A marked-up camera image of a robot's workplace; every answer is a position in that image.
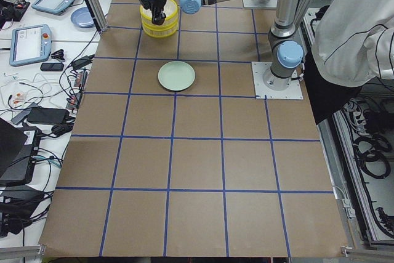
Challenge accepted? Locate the person in white jacket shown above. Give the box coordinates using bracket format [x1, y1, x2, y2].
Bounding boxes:
[304, 0, 393, 124]

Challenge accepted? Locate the black laptop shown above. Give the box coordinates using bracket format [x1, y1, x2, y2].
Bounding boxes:
[1, 119, 41, 187]

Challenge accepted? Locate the near teach pendant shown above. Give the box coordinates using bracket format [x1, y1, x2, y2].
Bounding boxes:
[9, 24, 52, 67]

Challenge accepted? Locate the blue plate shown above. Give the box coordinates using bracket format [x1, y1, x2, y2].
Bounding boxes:
[70, 7, 95, 28]

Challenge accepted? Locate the light green plate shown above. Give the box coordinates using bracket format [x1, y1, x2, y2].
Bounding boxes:
[158, 61, 196, 91]

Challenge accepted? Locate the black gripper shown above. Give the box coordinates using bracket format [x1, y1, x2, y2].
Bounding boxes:
[150, 0, 166, 25]

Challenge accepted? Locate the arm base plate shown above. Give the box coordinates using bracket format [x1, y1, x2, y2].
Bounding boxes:
[251, 62, 304, 100]
[243, 0, 278, 10]

